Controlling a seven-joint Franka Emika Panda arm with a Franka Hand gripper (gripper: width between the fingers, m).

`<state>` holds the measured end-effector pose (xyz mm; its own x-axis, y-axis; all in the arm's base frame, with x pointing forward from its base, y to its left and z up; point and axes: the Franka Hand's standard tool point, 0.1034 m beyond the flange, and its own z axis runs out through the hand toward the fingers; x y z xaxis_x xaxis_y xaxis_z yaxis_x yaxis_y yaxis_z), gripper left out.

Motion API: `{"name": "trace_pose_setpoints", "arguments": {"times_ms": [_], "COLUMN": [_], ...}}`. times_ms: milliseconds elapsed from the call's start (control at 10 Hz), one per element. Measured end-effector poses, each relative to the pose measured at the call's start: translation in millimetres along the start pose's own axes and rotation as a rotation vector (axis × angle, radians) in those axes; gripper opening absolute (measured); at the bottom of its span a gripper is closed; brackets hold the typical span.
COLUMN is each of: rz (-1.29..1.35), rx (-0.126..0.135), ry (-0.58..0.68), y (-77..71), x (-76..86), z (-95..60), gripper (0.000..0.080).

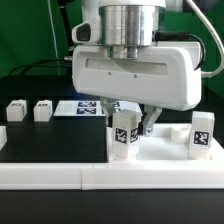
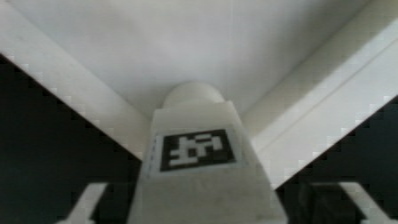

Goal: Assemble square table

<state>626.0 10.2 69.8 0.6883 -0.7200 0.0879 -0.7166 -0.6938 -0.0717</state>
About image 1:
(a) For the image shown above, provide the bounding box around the white hanging cable left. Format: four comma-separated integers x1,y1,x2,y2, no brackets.
46,0,62,76

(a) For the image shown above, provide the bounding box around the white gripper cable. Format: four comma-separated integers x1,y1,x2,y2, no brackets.
185,0,224,79

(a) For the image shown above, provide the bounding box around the white square table top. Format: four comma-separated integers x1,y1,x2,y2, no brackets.
107,124,224,161

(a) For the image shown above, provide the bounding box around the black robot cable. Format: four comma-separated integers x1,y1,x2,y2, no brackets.
7,58,75,78

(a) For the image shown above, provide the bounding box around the white marker base plate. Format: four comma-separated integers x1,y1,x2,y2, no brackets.
54,100,141,117

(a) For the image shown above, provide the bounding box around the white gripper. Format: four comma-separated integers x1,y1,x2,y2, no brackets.
72,22,203,136

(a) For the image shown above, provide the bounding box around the white U-shaped obstacle fence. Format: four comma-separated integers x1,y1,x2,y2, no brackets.
0,123,224,191

